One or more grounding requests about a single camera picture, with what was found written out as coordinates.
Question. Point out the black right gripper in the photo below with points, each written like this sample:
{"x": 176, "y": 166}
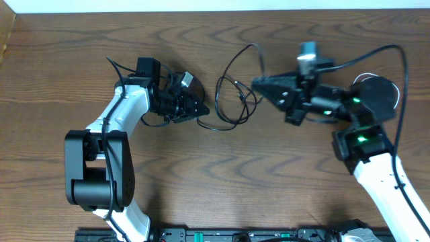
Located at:
{"x": 286, "y": 99}

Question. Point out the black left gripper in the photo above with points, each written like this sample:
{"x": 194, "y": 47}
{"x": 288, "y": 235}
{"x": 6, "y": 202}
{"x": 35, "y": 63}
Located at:
{"x": 187, "y": 107}

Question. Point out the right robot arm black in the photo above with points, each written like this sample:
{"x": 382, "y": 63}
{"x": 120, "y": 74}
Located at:
{"x": 363, "y": 146}

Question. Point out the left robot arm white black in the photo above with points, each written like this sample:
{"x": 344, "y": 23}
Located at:
{"x": 98, "y": 167}

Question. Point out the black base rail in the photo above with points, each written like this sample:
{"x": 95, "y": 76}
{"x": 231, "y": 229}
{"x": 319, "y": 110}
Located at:
{"x": 186, "y": 235}

